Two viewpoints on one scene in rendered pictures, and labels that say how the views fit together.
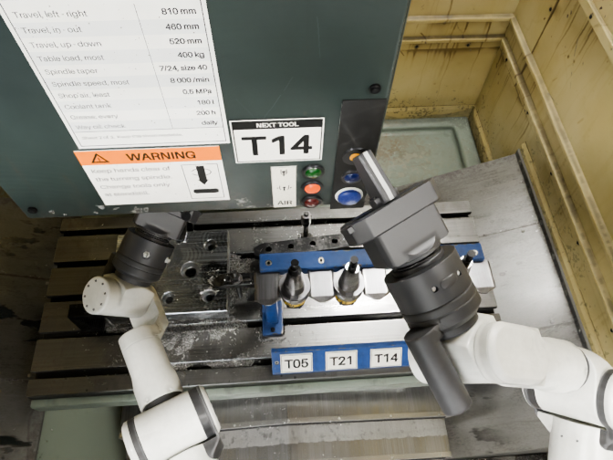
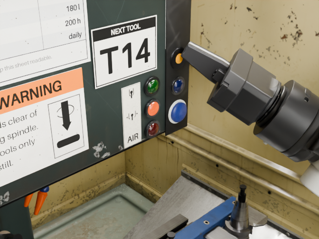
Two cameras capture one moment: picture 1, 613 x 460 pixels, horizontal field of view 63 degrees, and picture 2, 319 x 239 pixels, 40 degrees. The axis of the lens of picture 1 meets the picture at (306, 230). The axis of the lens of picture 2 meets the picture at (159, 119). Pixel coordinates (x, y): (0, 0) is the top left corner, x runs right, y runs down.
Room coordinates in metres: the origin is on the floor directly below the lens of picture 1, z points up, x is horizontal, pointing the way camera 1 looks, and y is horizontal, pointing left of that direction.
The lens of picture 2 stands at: (-0.07, 0.31, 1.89)
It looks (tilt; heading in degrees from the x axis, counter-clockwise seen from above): 27 degrees down; 322
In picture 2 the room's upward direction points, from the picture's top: straight up
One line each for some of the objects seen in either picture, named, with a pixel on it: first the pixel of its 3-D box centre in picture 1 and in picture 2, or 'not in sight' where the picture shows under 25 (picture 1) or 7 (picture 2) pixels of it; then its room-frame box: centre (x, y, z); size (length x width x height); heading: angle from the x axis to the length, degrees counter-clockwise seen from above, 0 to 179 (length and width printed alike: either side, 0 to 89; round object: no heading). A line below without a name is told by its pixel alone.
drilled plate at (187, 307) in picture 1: (172, 275); not in sight; (0.53, 0.34, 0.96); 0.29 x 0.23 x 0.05; 96
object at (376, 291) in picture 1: (375, 283); not in sight; (0.42, -0.15, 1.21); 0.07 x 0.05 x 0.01; 6
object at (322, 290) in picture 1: (321, 286); not in sight; (0.41, -0.04, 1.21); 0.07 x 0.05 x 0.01; 6
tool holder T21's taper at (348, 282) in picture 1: (350, 275); not in sight; (0.42, -0.09, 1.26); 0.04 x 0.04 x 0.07
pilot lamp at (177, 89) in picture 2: (352, 177); (178, 86); (0.36, -0.05, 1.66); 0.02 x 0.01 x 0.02; 96
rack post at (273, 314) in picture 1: (270, 295); not in sight; (0.45, 0.08, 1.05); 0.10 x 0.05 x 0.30; 6
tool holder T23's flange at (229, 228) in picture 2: not in sight; (238, 227); (0.44, -0.31, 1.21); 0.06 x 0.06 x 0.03
